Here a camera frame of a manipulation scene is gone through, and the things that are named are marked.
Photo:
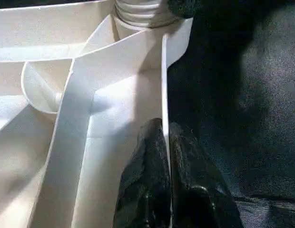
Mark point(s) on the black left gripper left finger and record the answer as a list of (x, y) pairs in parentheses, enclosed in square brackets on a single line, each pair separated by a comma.
[(147, 183)]

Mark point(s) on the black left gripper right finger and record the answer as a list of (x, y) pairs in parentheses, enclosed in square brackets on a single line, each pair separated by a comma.
[(199, 192)]

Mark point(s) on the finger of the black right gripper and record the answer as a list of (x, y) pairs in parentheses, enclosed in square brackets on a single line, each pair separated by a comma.
[(180, 8)]

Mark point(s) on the white plastic table leg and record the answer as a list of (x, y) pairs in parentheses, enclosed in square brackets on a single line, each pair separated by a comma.
[(138, 14)]

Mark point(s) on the white plastic table top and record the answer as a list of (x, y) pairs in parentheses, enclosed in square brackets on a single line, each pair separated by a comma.
[(66, 95)]

